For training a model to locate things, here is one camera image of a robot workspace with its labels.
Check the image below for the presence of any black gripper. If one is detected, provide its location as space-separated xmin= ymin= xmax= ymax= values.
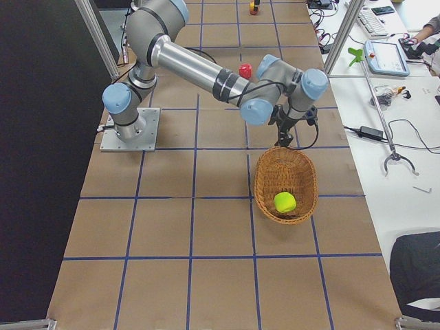
xmin=268 ymin=104 xmax=318 ymax=148

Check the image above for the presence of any green apple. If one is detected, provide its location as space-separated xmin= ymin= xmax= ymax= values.
xmin=274 ymin=191 xmax=297 ymax=213

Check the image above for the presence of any red yellow apple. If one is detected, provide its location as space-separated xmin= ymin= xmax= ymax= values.
xmin=249 ymin=0 xmax=261 ymax=15

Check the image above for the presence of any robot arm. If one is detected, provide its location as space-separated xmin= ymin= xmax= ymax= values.
xmin=98 ymin=1 xmax=329 ymax=152

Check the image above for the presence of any wicker basket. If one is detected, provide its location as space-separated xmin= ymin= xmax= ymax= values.
xmin=254 ymin=146 xmax=318 ymax=225

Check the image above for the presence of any black power adapter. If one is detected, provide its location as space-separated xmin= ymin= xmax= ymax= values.
xmin=359 ymin=126 xmax=384 ymax=141

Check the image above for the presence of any reacher grabber tool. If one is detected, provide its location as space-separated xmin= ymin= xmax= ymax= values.
xmin=348 ymin=47 xmax=419 ymax=176

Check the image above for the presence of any teach pendant tablet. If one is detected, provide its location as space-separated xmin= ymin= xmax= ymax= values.
xmin=364 ymin=41 xmax=410 ymax=77

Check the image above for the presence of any white keyboard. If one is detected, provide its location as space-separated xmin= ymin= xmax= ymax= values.
xmin=357 ymin=8 xmax=388 ymax=39

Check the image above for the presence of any allen key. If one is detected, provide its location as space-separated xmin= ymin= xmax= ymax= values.
xmin=413 ymin=186 xmax=432 ymax=194

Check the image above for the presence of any black smartphone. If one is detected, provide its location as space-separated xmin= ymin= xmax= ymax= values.
xmin=371 ymin=6 xmax=395 ymax=16

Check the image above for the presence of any black chair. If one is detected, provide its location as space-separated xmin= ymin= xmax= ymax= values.
xmin=389 ymin=231 xmax=439 ymax=322

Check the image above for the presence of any aluminium frame post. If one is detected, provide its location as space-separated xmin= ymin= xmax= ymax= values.
xmin=324 ymin=0 xmax=364 ymax=76

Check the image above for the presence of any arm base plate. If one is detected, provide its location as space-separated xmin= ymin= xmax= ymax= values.
xmin=100 ymin=107 xmax=161 ymax=152

